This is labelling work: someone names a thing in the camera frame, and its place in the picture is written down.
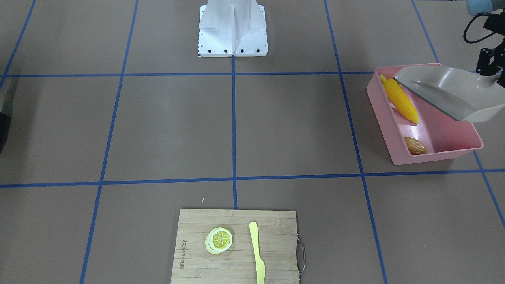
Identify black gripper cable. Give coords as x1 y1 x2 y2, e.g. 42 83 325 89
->
463 12 498 45

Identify yellow toy lemon slices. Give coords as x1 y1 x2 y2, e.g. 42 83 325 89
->
204 228 233 254

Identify beige plastic dustpan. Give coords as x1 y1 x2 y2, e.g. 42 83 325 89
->
393 65 505 123

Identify pink plastic bin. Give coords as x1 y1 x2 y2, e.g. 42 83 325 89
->
366 66 483 165

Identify yellow plastic toy knife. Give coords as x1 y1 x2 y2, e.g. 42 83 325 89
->
249 221 266 284

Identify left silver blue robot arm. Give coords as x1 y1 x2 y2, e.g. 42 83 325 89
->
462 0 505 88

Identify yellow toy corn cob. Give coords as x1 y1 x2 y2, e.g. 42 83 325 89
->
379 74 420 125

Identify bamboo cutting board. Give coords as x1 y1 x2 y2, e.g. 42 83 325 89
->
170 209 301 284

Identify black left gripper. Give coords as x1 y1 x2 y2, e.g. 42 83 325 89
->
475 11 505 87

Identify brown toy potato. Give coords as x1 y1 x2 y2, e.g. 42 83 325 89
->
403 137 428 156

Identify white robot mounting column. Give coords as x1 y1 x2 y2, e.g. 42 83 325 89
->
197 0 269 57

